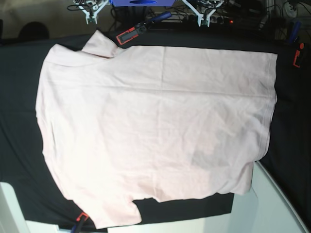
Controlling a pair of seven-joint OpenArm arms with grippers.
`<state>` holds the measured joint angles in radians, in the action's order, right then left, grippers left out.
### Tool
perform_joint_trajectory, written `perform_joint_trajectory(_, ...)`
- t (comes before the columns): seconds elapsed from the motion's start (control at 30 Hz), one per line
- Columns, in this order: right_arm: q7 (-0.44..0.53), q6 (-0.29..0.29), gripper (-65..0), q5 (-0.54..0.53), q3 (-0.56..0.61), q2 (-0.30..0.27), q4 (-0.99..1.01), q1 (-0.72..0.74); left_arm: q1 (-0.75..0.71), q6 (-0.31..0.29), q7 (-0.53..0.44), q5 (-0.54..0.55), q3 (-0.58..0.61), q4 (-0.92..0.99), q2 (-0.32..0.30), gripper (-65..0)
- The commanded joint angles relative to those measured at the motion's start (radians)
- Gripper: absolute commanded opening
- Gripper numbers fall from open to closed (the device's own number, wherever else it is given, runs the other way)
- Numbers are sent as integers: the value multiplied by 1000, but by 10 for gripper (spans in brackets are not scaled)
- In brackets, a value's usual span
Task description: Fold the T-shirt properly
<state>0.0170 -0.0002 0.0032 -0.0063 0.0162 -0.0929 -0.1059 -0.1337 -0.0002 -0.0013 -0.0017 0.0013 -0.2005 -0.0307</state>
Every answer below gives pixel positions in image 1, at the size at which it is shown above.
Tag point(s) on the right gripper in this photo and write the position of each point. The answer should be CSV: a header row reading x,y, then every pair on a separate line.
x,y
91,7

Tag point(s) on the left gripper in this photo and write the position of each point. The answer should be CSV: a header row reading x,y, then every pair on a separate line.
x,y
203,7

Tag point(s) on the pink T-shirt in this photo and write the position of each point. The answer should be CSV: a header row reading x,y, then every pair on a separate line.
x,y
168,123

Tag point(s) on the blue box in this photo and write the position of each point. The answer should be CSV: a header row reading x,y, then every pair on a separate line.
x,y
120,3

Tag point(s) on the top orange blue clamp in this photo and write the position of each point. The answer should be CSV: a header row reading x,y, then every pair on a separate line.
x,y
141,28

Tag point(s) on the orange blue clamp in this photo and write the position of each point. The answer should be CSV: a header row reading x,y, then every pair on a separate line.
x,y
299,46
141,28
79,223

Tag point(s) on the right orange blue clamp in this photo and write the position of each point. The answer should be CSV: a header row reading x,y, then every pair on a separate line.
x,y
299,46

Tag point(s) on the bottom orange blue clamp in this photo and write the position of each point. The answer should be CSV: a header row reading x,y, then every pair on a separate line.
x,y
79,223

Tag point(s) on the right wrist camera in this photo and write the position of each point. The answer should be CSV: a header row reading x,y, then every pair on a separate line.
x,y
91,19

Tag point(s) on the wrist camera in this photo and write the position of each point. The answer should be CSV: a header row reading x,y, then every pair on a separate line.
x,y
203,22
91,19

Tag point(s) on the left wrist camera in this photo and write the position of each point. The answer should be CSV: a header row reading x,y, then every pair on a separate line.
x,y
203,22

